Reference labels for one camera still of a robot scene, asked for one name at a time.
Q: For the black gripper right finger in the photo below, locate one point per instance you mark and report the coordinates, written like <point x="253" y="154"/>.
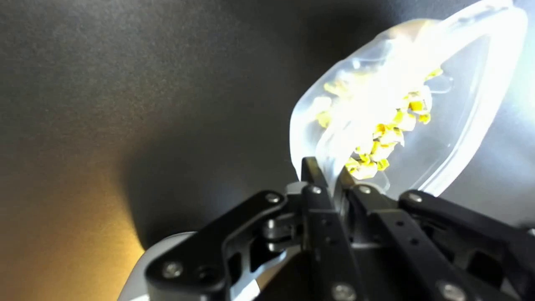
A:
<point x="423" y="244"/>

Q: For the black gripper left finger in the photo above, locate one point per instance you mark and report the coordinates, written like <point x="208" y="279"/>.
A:
<point x="323" y="244"/>

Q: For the yellow food pieces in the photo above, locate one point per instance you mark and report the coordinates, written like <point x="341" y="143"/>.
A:
<point x="385" y="138"/>

